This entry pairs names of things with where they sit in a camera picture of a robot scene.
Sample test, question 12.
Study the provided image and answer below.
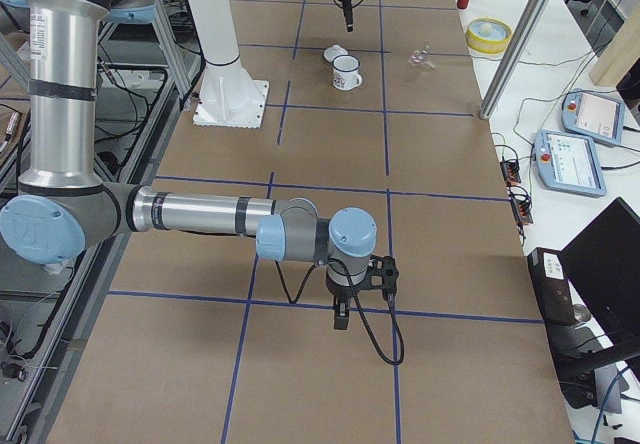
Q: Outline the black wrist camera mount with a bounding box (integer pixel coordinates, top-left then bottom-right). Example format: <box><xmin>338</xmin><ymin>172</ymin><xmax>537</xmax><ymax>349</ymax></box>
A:
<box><xmin>360</xmin><ymin>255</ymin><xmax>399</xmax><ymax>304</ymax></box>

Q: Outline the white ceramic lid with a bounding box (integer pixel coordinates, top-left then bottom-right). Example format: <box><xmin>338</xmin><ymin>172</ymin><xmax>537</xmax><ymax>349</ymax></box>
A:
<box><xmin>323</xmin><ymin>44</ymin><xmax>348</xmax><ymax>63</ymax></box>

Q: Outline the orange black connector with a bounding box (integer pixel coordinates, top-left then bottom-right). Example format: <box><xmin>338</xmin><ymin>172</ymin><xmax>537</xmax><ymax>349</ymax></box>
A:
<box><xmin>507</xmin><ymin>185</ymin><xmax>533</xmax><ymax>227</ymax></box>
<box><xmin>500</xmin><ymin>145</ymin><xmax>521</xmax><ymax>186</ymax></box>

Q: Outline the orange black connector far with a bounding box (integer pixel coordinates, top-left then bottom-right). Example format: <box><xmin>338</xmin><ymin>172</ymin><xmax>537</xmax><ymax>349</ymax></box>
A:
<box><xmin>500</xmin><ymin>145</ymin><xmax>521</xmax><ymax>186</ymax></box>

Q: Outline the white enamel mug blue rim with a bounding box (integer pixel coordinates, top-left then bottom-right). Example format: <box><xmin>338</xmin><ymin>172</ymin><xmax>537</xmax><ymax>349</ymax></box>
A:
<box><xmin>332</xmin><ymin>55</ymin><xmax>363</xmax><ymax>91</ymax></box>

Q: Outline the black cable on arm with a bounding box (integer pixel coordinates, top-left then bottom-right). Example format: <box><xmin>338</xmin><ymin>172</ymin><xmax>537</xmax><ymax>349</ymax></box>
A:
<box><xmin>273</xmin><ymin>258</ymin><xmax>406</xmax><ymax>365</ymax></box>

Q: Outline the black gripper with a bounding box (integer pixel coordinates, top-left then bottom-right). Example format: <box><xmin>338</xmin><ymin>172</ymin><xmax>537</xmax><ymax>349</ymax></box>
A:
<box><xmin>327</xmin><ymin>279</ymin><xmax>359</xmax><ymax>330</ymax></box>
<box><xmin>337</xmin><ymin>0</ymin><xmax>354</xmax><ymax>32</ymax></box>

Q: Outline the near teach pendant tablet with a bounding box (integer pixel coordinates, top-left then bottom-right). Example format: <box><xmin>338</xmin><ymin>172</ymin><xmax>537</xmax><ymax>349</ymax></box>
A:
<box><xmin>534</xmin><ymin>130</ymin><xmax>607</xmax><ymax>197</ymax></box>

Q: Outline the aluminium frame post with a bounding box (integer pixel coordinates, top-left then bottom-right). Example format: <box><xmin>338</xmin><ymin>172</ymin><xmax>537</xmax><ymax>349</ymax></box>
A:
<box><xmin>479</xmin><ymin>0</ymin><xmax>549</xmax><ymax>120</ymax></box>

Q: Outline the wooden board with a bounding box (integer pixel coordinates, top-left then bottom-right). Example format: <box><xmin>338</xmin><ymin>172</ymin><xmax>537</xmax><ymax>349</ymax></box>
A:
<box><xmin>589</xmin><ymin>6</ymin><xmax>640</xmax><ymax>87</ymax></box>

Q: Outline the yellow tape roll with plate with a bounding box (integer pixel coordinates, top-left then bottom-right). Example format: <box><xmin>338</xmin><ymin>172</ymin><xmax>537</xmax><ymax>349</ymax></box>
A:
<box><xmin>465</xmin><ymin>17</ymin><xmax>513</xmax><ymax>54</ymax></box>

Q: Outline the orange black connector near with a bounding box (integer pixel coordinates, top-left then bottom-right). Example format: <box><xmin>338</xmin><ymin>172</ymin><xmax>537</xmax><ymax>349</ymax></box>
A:
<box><xmin>507</xmin><ymin>185</ymin><xmax>533</xmax><ymax>227</ymax></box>

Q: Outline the white camera stand pole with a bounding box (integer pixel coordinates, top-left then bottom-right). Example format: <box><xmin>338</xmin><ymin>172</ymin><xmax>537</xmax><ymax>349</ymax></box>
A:
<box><xmin>191</xmin><ymin>0</ymin><xmax>269</xmax><ymax>129</ymax></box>

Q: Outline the black computer monitor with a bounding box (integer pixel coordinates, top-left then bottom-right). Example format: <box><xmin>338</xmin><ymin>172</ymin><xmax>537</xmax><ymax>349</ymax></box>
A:
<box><xmin>554</xmin><ymin>197</ymin><xmax>639</xmax><ymax>381</ymax></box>

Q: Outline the far teach pendant tablet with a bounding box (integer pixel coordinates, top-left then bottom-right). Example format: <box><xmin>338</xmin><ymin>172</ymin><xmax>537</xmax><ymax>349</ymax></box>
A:
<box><xmin>561</xmin><ymin>89</ymin><xmax>625</xmax><ymax>147</ymax></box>

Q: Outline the black desktop box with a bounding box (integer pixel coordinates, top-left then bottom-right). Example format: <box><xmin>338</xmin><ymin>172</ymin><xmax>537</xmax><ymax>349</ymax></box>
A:
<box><xmin>527</xmin><ymin>247</ymin><xmax>577</xmax><ymax>326</ymax></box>

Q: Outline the teach pendant tablet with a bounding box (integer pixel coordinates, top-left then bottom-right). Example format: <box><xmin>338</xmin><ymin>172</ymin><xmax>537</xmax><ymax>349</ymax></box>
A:
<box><xmin>561</xmin><ymin>89</ymin><xmax>625</xmax><ymax>147</ymax></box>
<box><xmin>534</xmin><ymin>130</ymin><xmax>607</xmax><ymax>197</ymax></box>

